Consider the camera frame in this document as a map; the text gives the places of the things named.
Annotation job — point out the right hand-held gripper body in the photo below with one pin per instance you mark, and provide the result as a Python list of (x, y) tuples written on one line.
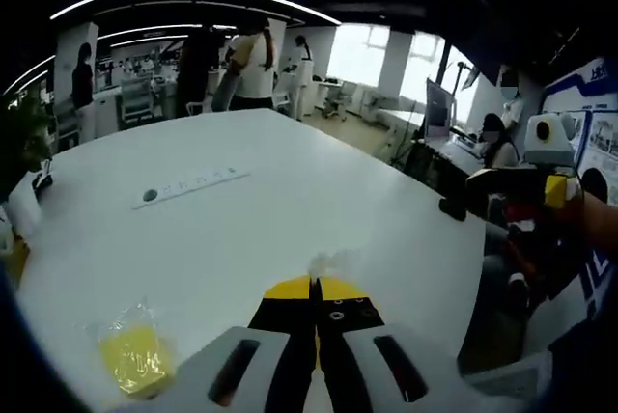
[(550, 143)]

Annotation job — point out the small black stand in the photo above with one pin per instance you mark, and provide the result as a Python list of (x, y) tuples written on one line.
[(42, 176)]

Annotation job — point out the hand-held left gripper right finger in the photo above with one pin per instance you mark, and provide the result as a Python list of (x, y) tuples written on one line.
[(347, 336)]

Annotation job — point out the small black object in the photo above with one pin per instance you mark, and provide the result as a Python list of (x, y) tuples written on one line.
[(453, 209)]

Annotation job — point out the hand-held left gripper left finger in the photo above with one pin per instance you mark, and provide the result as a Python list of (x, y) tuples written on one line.
[(285, 336)]

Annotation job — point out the blue white wall poster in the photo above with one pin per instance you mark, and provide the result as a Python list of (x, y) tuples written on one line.
[(598, 94)]

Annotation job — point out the rectangular yellow silicone block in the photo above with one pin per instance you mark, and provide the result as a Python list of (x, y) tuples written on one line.
[(137, 355)]

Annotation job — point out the computer monitor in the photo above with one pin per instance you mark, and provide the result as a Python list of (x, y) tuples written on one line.
[(438, 109)]

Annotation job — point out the white table socket strip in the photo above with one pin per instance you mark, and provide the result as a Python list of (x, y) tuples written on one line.
[(193, 187)]

